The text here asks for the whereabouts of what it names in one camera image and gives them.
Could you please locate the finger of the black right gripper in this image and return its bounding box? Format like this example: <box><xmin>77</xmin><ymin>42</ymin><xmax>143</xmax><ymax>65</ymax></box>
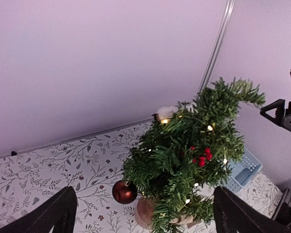
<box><xmin>259</xmin><ymin>99</ymin><xmax>286</xmax><ymax>127</ymax></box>

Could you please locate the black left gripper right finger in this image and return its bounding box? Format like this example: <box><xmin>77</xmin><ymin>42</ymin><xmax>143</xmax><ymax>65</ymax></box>
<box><xmin>213</xmin><ymin>186</ymin><xmax>291</xmax><ymax>233</ymax></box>

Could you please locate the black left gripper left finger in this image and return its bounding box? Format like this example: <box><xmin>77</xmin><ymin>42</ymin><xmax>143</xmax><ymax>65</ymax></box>
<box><xmin>0</xmin><ymin>186</ymin><xmax>78</xmax><ymax>233</ymax></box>

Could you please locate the light blue plastic basket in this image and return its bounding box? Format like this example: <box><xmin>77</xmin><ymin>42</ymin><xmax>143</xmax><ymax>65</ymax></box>
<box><xmin>220</xmin><ymin>148</ymin><xmax>263</xmax><ymax>194</ymax></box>

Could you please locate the red berry twig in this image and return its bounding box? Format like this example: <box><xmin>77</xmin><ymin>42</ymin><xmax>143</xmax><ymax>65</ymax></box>
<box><xmin>176</xmin><ymin>146</ymin><xmax>213</xmax><ymax>168</ymax></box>

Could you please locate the dark red bauble ornament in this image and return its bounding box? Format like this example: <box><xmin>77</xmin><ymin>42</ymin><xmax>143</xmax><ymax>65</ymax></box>
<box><xmin>112</xmin><ymin>181</ymin><xmax>138</xmax><ymax>204</ymax></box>

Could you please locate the small green christmas tree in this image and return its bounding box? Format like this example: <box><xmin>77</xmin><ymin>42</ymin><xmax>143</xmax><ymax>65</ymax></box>
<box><xmin>123</xmin><ymin>79</ymin><xmax>265</xmax><ymax>233</ymax></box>

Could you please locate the white cotton berry sprig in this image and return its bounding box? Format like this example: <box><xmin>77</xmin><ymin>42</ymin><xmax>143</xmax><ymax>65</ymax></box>
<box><xmin>152</xmin><ymin>102</ymin><xmax>196</xmax><ymax>121</ymax></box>

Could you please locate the fairy light string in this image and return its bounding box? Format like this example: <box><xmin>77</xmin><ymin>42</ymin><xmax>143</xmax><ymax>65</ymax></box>
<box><xmin>140</xmin><ymin>116</ymin><xmax>230</xmax><ymax>216</ymax></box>

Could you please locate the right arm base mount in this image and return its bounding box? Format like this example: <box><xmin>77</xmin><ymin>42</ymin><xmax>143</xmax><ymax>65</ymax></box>
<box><xmin>271</xmin><ymin>188</ymin><xmax>291</xmax><ymax>229</ymax></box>

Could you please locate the right aluminium frame post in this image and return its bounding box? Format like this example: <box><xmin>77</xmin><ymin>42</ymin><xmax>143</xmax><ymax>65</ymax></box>
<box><xmin>197</xmin><ymin>0</ymin><xmax>235</xmax><ymax>95</ymax></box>

